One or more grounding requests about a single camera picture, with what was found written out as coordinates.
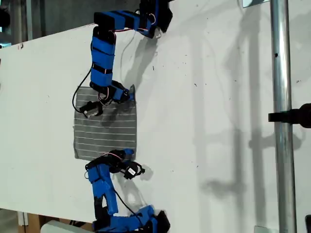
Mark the white plastic container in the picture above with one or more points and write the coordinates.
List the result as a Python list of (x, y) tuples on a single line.
[(56, 228)]

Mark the white-faced black camera box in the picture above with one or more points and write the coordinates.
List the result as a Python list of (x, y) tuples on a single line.
[(91, 110)]

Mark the wooden table leg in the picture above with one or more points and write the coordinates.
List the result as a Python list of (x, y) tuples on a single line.
[(34, 222)]

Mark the black clamp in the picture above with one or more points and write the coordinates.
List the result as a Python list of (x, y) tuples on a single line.
[(291, 116)]

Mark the dark box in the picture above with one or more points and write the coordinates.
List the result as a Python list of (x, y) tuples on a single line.
[(308, 224)]

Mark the steel post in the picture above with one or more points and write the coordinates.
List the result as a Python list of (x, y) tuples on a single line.
[(281, 72)]

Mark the dark round background object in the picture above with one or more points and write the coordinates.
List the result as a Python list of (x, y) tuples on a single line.
[(3, 18)]

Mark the grey striped towel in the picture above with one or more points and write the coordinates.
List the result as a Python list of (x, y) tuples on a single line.
[(107, 131)]

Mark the grey metal frame bar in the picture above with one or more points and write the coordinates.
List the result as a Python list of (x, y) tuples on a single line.
[(29, 19)]

